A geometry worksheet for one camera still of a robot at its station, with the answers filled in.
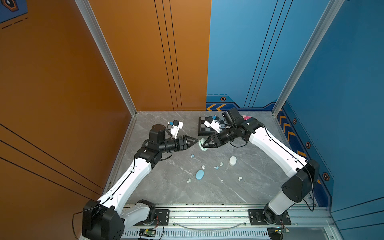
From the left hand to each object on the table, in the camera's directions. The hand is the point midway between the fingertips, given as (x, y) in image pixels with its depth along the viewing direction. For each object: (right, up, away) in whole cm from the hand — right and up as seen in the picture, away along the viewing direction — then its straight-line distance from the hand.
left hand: (195, 141), depth 71 cm
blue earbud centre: (+13, -18, +18) cm, 28 cm away
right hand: (+5, -2, +1) cm, 5 cm away
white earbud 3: (+26, -23, +15) cm, 38 cm away
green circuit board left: (-23, -44, +1) cm, 50 cm away
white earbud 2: (-4, -24, +14) cm, 28 cm away
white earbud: (+4, -18, +18) cm, 26 cm away
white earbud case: (+23, -14, +21) cm, 34 cm away
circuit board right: (+40, -42, -1) cm, 58 cm away
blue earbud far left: (-3, -12, +23) cm, 26 cm away
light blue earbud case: (+2, -21, +15) cm, 25 cm away
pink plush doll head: (+37, +13, +38) cm, 55 cm away
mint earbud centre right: (+16, -16, +20) cm, 30 cm away
